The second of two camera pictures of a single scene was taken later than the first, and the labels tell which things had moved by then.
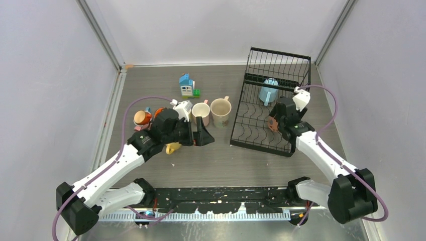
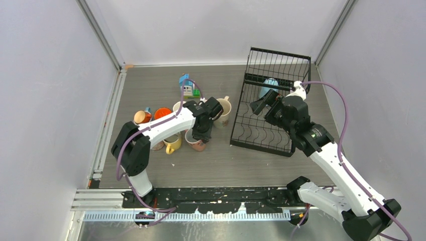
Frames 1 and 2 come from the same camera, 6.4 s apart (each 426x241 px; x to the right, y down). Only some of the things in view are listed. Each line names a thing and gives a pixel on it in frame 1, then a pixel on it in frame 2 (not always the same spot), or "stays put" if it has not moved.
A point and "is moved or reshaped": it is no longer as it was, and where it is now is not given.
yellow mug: [170, 147] stays put
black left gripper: [202, 136] → [204, 137]
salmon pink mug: [272, 123] is moved or reshaped
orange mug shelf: [141, 117] stays put
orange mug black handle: [157, 111] stays put
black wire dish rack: [269, 75] stays put
